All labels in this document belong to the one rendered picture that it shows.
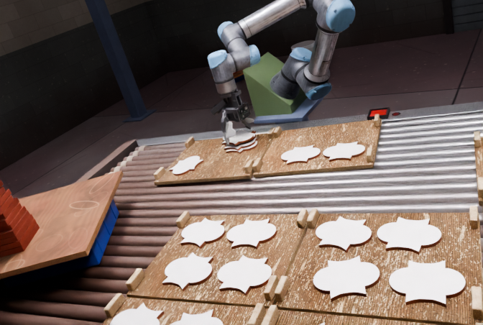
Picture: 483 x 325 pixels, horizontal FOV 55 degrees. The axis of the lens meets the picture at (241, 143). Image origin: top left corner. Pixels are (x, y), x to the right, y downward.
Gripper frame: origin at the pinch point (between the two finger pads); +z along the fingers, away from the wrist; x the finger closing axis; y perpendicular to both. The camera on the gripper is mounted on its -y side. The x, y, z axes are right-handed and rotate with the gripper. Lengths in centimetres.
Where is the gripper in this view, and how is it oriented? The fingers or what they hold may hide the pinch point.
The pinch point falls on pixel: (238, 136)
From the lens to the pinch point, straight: 188.4
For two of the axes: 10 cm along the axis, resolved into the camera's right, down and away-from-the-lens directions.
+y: 7.4, 0.5, -6.7
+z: 2.7, 8.8, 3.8
